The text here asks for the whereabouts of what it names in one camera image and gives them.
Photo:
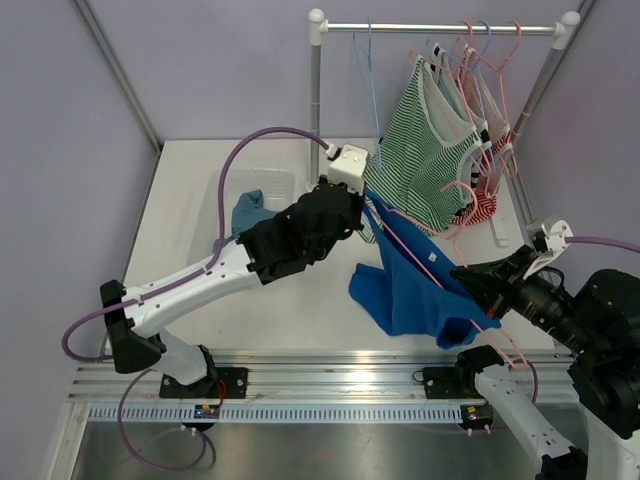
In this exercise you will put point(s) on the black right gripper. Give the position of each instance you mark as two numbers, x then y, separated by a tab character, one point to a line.
497	283

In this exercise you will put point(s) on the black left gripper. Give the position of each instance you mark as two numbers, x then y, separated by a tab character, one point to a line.
356	201

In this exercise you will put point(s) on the teal blue tank top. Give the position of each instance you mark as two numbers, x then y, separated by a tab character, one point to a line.
247	212

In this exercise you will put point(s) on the royal blue tank top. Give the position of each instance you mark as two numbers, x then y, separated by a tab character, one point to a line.
405	285

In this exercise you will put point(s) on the green white striped tank top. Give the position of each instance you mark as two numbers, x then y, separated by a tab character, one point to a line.
425	149

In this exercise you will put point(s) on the light blue wire hanger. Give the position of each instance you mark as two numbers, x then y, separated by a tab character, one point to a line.
364	61

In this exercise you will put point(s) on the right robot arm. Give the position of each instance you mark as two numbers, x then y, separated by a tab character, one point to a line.
600	327

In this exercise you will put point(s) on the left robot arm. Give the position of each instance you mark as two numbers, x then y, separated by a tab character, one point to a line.
283	245

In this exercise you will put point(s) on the red white striped tank top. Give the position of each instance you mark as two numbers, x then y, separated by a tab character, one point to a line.
497	150

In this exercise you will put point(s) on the black white striped tank top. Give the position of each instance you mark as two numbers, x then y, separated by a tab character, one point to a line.
444	79

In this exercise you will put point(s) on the light blue hanger right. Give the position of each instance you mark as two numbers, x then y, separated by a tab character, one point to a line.
465	67

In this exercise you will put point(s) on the white plastic perforated basket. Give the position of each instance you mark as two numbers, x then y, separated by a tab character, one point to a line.
278	187

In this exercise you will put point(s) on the white metal clothes rack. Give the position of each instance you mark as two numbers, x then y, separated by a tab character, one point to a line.
444	141

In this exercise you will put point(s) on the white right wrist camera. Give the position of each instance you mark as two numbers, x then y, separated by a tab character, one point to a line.
548	237

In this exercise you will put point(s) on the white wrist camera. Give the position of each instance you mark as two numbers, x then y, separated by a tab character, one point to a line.
348	167
548	237

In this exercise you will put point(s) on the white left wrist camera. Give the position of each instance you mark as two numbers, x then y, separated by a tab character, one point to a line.
348	167

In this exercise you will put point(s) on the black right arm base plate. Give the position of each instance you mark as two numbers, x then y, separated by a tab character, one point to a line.
442	383

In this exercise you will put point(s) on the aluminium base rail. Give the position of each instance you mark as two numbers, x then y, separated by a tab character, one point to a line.
352	377

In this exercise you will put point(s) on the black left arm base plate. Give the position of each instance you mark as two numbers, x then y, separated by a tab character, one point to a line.
231	382

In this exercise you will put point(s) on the aluminium corner frame post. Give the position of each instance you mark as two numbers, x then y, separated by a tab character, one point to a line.
107	52

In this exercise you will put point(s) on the white slotted cable duct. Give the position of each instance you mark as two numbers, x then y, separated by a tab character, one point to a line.
279	413

